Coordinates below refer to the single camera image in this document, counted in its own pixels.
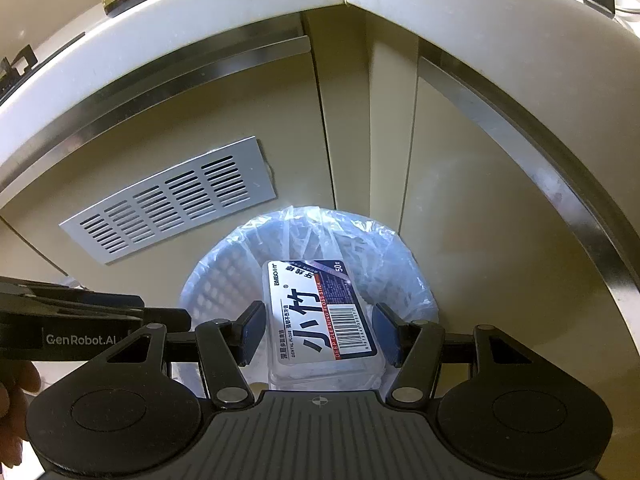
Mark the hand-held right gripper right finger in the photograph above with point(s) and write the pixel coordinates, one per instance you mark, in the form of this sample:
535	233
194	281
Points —
387	335

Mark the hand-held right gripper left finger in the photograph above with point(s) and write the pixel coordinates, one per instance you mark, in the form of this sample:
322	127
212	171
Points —
252	330

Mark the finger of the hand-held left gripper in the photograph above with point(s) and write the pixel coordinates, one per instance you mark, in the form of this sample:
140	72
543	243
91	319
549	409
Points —
110	300
167	320

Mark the blue-lined trash bin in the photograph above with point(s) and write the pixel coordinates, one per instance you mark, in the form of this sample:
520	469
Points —
225	280

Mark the clear dental floss box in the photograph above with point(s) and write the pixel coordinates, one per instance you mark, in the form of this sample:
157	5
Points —
320	310

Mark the person's left hand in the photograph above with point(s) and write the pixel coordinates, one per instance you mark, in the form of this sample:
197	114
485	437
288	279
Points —
15	400

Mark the grey cabinet vent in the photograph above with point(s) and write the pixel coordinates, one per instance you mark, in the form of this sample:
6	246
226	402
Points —
165	200

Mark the beige kitchen base cabinet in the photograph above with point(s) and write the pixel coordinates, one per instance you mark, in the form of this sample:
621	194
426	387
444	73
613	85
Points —
475	210

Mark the black gas stove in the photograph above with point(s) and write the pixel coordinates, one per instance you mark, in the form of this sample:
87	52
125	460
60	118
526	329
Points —
15	75

